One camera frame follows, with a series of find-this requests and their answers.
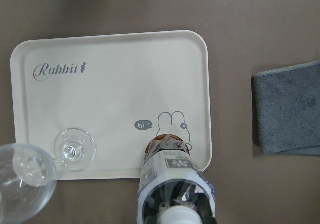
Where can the tea bottle white cap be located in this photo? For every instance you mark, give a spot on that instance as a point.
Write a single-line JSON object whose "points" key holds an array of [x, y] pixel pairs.
{"points": [[172, 189]]}

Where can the cream rabbit print tray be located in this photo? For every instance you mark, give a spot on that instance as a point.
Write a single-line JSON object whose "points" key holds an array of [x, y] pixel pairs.
{"points": [[122, 89]]}

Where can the grey folded cloth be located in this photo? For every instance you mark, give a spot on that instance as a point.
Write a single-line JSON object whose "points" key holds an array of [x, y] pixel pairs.
{"points": [[287, 104]]}

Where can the clear wine glass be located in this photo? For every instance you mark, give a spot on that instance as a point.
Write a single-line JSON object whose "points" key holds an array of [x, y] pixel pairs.
{"points": [[29, 174]]}

